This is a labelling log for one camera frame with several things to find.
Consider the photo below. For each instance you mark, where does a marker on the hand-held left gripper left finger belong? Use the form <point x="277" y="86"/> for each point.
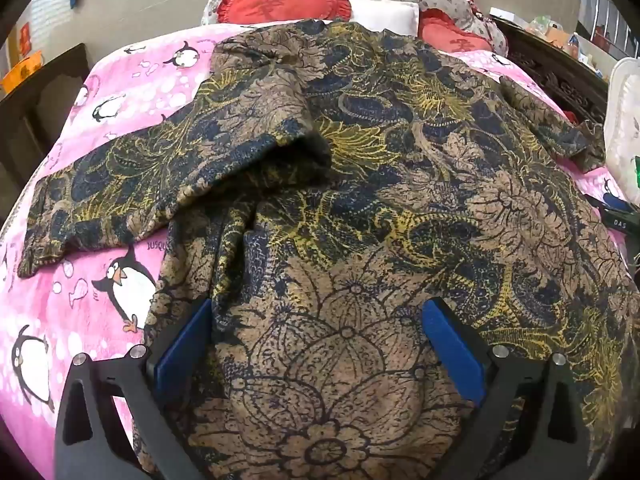
<point x="182" y="350"/>

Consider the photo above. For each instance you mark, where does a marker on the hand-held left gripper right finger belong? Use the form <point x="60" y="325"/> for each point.
<point x="452" y="350"/>

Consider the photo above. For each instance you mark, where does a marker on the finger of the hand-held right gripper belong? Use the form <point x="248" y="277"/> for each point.
<point x="620" y="221"/>

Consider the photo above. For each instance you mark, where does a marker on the brown floral patterned shirt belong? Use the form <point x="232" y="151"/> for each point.
<point x="350" y="185"/>

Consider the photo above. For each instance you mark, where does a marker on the red cloth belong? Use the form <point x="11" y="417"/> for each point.
<point x="571" y="118"/>

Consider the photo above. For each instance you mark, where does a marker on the plastic bottle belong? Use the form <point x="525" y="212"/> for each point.
<point x="576" y="45"/>

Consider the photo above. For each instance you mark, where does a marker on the clear plastic bag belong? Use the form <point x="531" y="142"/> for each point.
<point x="539" y="24"/>

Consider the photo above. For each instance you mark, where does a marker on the pink penguin print blanket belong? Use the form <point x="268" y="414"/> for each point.
<point x="50" y="320"/>

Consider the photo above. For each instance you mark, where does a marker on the red heart pillow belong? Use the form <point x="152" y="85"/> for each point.
<point x="280" y="5"/>
<point x="450" y="30"/>

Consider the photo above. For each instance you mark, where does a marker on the white pillow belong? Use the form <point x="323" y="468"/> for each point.
<point x="385" y="12"/>

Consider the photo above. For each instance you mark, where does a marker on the dark wooden table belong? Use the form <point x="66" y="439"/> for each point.
<point x="45" y="95"/>

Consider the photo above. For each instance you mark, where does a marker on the orange plastic basket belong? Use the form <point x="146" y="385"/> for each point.
<point x="22" y="70"/>

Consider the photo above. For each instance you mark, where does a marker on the window with blinds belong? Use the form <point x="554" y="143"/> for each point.
<point x="50" y="10"/>

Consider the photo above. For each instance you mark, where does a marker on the red wall poster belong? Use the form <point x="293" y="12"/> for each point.
<point x="24" y="37"/>

